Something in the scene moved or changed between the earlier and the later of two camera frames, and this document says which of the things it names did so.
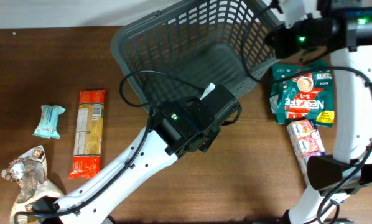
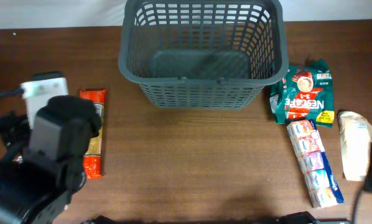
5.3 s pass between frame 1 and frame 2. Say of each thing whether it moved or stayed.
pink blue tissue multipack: stayed
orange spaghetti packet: stayed
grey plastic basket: moved
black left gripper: moved
